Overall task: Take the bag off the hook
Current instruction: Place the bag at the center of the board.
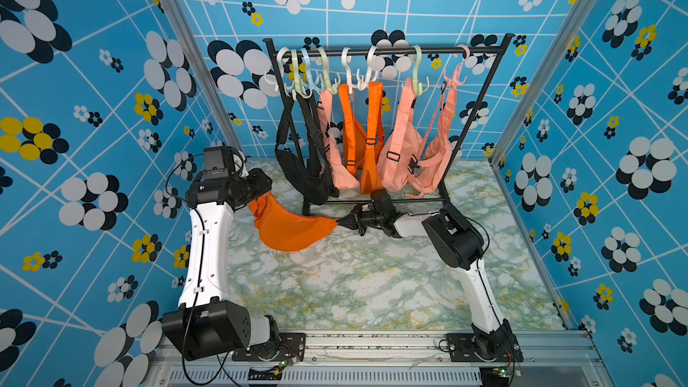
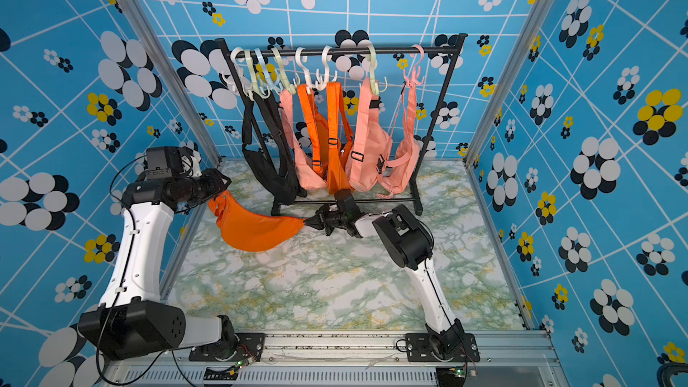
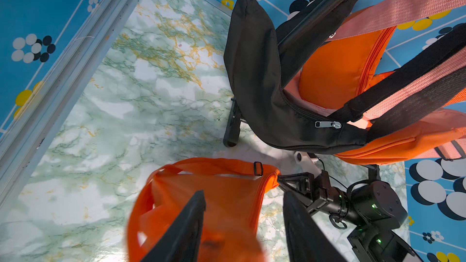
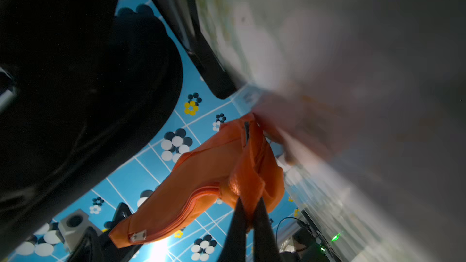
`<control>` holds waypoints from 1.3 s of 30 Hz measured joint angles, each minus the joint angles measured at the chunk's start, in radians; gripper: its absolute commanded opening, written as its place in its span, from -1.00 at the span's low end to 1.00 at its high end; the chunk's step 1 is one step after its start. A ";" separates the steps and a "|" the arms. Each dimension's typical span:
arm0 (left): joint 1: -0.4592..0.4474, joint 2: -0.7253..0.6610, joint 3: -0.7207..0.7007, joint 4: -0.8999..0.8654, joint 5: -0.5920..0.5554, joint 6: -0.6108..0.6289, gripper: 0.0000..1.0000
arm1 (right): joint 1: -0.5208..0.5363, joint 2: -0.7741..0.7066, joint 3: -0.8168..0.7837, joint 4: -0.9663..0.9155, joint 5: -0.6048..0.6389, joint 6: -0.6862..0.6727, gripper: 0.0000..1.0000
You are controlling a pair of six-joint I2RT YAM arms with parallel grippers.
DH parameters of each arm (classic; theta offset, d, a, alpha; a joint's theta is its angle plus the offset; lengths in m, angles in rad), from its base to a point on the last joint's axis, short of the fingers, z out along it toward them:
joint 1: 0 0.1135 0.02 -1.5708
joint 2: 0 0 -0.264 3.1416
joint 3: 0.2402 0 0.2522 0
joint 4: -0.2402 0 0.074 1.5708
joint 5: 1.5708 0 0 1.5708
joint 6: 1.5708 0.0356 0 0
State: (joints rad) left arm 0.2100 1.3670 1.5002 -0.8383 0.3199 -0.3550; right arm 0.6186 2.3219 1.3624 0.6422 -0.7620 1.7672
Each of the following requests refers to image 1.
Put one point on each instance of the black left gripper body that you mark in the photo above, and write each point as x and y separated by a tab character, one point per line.
252	185

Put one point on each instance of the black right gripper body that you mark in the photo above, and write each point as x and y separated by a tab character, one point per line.
366	219

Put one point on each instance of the orange bag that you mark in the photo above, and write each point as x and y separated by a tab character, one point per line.
285	231
362	148

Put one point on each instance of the black bag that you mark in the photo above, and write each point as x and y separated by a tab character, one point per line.
313	179

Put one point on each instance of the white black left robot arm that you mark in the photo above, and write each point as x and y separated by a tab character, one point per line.
206	321

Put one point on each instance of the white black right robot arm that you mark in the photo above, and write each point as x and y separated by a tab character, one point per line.
459	245

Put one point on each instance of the pink bag left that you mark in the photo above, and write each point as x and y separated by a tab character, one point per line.
342	179

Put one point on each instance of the pink bag right large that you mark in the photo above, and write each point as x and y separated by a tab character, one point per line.
401	145

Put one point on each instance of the pink bag rightmost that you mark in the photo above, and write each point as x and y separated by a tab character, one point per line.
428	165

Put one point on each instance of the green hook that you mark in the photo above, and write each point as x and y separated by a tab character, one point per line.
417	67
298	88
328	84

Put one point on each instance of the white hook leftmost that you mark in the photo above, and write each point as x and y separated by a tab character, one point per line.
275	78

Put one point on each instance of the white hook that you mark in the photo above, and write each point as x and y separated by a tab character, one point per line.
275	78
348	70
371	75

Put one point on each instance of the light blue hook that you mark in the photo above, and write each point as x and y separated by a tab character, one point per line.
309	72

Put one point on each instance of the pink hook rightmost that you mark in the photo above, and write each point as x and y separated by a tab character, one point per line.
456	78

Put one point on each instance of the black clothes rack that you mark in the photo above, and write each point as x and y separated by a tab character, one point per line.
297	140

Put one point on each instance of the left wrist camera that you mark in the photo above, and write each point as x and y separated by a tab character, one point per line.
222	162

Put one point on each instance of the aluminium corner post left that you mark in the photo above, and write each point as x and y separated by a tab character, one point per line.
185	36

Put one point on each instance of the aluminium corner post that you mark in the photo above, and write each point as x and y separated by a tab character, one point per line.
572	23
185	36

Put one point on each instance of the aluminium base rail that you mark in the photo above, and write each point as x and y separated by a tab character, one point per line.
400	358

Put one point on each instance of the aluminium corner post right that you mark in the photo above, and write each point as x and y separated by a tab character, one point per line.
572	23

